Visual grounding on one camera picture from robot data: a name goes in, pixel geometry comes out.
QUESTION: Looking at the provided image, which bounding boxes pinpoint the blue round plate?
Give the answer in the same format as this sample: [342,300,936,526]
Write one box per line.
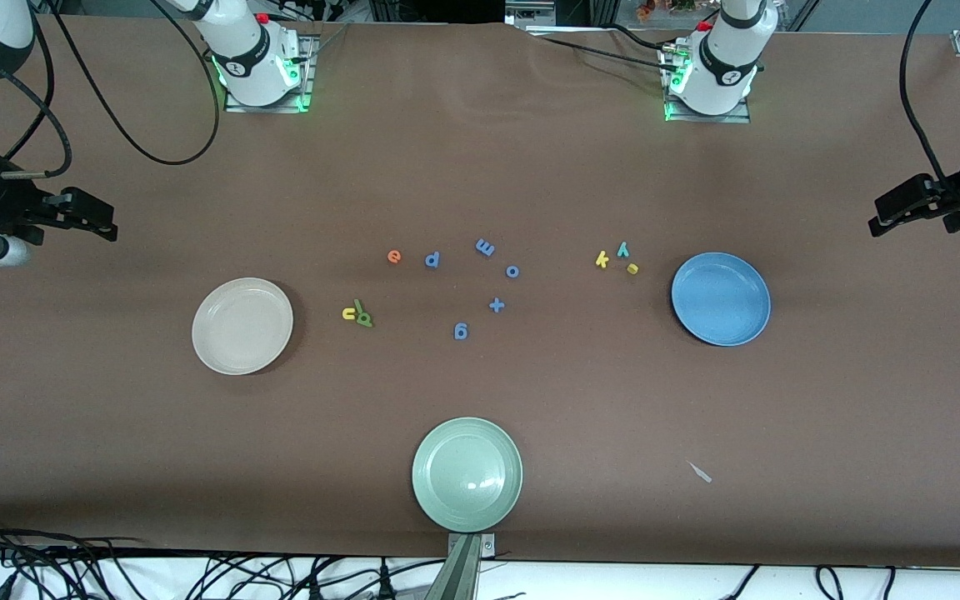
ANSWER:
[671,252,772,347]

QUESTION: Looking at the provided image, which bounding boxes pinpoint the brown table mat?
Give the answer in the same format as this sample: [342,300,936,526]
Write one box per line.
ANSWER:
[0,15,960,569]

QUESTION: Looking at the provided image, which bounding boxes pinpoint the thin grey cable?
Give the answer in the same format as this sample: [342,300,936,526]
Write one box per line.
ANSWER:
[301,23,349,63]

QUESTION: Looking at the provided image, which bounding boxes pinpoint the thin black power cable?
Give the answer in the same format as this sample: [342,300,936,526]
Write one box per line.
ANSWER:
[605,23,685,55]
[530,33,669,71]

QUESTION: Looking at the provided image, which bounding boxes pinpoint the beige round plate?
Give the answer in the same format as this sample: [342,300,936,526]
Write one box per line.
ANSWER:
[192,277,294,376]

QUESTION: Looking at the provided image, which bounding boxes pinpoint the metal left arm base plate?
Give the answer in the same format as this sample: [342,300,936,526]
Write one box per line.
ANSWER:
[663,46,752,124]

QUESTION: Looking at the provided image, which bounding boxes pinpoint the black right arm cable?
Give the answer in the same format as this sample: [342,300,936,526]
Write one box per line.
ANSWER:
[0,0,223,180]

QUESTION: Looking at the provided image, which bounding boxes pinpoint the pale green round plate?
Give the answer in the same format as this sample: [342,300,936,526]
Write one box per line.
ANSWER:
[412,417,523,533]

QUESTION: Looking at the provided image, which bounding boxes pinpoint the grey metal camera bracket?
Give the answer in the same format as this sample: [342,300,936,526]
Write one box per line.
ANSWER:
[426,532,498,600]

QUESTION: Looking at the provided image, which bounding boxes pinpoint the silver metal frame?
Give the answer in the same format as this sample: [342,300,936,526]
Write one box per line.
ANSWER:
[505,0,606,34]

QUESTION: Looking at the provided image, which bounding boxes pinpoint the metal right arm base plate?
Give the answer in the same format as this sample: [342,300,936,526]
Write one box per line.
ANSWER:
[224,33,314,114]

